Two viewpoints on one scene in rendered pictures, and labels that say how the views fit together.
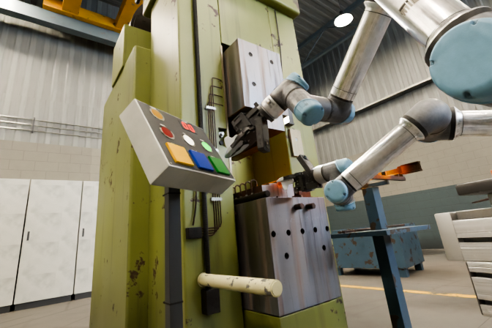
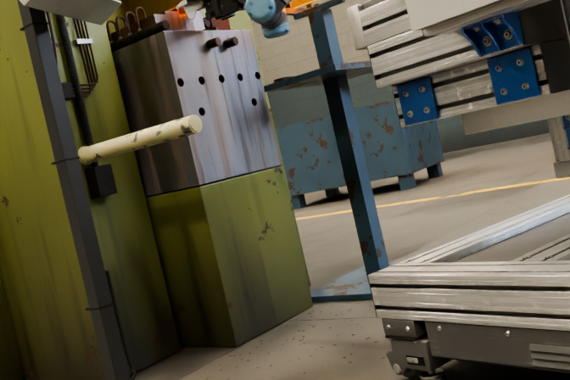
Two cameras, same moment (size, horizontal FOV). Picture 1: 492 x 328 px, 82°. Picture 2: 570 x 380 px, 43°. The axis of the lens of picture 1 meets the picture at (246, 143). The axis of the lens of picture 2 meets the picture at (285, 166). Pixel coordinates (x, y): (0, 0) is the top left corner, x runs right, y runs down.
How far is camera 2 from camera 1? 87 cm
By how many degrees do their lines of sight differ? 24
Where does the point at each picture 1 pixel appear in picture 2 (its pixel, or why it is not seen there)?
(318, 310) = (250, 180)
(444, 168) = not seen: outside the picture
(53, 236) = not seen: outside the picture
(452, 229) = (359, 19)
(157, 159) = not seen: outside the picture
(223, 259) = (108, 129)
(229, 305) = (126, 189)
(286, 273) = (203, 133)
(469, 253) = (369, 38)
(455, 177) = not seen: hidden behind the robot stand
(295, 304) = (219, 171)
